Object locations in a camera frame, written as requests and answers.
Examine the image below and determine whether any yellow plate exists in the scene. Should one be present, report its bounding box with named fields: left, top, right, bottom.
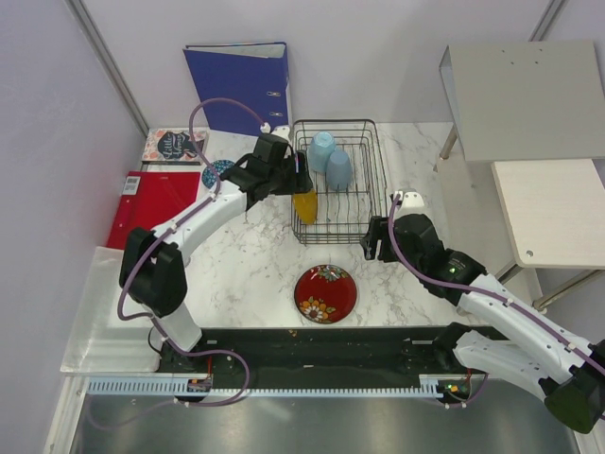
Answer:
left=292, top=189, right=319, bottom=225

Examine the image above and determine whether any blue patterned bowl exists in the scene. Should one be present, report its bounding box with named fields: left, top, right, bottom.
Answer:
left=201, top=159, right=234, bottom=189

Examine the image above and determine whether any red floral plate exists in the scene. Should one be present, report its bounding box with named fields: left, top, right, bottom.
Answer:
left=294, top=264, right=358, bottom=324

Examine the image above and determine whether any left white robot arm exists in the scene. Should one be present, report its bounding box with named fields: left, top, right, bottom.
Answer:
left=118, top=133, right=313, bottom=372

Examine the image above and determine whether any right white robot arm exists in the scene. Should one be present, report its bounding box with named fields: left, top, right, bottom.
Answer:
left=360, top=214, right=604, bottom=434

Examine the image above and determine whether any light blue cup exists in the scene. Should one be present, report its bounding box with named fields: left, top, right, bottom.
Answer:
left=307, top=131, right=336, bottom=174

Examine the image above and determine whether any little women book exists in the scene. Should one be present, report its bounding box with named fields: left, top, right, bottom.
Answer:
left=141, top=128, right=208, bottom=166

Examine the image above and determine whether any red folder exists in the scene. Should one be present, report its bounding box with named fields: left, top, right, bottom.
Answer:
left=105, top=172, right=200, bottom=250

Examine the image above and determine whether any beige wooden board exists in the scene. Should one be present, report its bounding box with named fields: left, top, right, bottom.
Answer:
left=492, top=159, right=604, bottom=270

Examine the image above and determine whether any grey metal shelf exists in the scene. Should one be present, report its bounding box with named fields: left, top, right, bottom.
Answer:
left=440, top=40, right=604, bottom=163

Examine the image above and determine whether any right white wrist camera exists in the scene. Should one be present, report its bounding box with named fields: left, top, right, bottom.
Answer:
left=392, top=190, right=426, bottom=213

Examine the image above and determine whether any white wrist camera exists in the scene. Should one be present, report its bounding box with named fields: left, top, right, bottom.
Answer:
left=260, top=122, right=291, bottom=141
left=392, top=190, right=426, bottom=213

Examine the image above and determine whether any black wire dish rack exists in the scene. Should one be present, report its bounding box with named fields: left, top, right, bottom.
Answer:
left=291, top=119, right=388, bottom=245

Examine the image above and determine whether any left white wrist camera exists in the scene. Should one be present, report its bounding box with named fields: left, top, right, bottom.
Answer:
left=260, top=122, right=291, bottom=141

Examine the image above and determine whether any blue ring binder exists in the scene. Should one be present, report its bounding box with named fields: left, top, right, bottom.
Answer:
left=183, top=42, right=292, bottom=136

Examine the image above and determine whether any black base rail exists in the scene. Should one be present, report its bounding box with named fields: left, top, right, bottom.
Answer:
left=155, top=323, right=493, bottom=393

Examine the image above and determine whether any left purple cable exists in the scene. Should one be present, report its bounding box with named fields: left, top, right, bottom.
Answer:
left=115, top=97, right=270, bottom=409

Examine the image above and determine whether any white cable duct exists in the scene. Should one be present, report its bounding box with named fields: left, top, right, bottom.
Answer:
left=86, top=375, right=443, bottom=399

